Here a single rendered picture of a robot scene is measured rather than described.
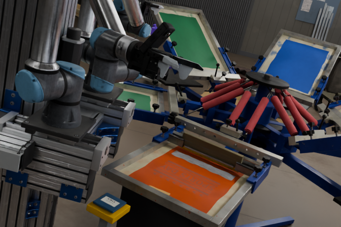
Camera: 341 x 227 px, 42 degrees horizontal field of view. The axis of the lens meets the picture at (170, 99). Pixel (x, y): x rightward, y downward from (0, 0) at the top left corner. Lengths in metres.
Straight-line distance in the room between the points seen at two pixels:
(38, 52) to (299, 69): 2.87
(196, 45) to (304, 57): 1.00
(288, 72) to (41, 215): 2.55
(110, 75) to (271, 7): 10.48
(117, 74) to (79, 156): 0.44
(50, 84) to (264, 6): 10.38
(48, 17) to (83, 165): 0.58
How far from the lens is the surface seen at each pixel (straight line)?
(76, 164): 1.73
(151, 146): 2.35
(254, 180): 2.29
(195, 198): 2.05
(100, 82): 1.37
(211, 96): 3.13
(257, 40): 11.81
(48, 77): 1.55
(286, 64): 4.07
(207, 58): 3.80
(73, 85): 1.64
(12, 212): 2.18
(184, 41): 3.79
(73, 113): 1.69
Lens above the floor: 1.94
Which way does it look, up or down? 17 degrees down
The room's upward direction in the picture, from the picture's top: 14 degrees clockwise
